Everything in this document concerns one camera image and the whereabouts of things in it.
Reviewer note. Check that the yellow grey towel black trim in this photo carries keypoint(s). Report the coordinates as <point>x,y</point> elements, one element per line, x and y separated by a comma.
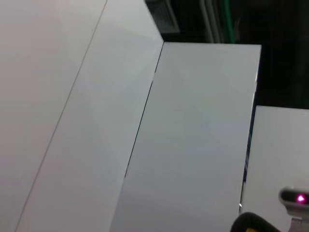
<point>251,221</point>

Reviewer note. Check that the silver head camera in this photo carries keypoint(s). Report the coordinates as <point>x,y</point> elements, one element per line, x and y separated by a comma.
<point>294,200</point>

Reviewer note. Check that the white pipe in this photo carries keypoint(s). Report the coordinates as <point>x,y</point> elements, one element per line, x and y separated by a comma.
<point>206,19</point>

